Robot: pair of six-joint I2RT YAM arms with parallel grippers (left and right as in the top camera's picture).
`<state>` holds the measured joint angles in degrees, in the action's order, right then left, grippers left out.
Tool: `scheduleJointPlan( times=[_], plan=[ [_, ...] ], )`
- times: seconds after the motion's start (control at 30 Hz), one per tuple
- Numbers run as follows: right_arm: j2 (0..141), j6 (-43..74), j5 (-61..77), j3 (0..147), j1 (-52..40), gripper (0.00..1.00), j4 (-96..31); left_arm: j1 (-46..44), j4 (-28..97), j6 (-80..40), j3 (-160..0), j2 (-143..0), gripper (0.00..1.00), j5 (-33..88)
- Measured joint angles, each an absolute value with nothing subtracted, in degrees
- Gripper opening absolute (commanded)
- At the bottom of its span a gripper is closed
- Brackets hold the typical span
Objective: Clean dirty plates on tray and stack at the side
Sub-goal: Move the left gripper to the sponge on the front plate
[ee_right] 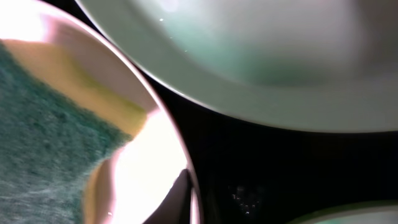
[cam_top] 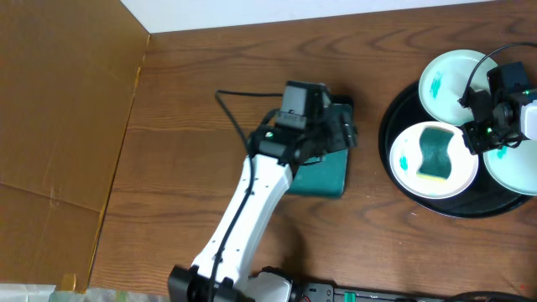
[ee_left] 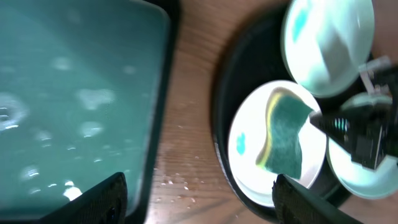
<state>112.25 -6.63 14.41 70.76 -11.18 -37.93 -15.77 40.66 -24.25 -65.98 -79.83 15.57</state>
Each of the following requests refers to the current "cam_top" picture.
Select green yellow sponge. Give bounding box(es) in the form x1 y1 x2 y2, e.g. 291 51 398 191
417 128 454 181

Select white plate with stain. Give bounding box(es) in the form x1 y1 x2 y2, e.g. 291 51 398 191
389 122 479 199

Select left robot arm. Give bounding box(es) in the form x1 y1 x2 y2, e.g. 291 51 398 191
168 83 357 301

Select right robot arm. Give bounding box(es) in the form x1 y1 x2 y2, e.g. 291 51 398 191
460 89 536 154

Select black rectangular water tray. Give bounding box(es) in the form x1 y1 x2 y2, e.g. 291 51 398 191
287 116 350 198

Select round black serving tray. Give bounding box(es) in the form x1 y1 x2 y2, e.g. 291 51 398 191
378 81 532 219

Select mint plate right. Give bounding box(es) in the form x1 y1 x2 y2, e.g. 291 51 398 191
483 140 537 195

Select mint plate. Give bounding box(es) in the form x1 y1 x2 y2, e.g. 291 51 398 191
418 49 485 126
483 140 537 195

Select mint plate top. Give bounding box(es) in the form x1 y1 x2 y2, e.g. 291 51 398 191
418 49 485 126

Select brown cardboard panel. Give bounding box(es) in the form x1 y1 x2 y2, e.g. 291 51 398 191
1 0 149 291

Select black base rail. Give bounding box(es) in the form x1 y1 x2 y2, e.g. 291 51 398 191
251 273 446 302

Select black right cable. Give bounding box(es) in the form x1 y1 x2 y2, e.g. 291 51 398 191
444 290 537 302

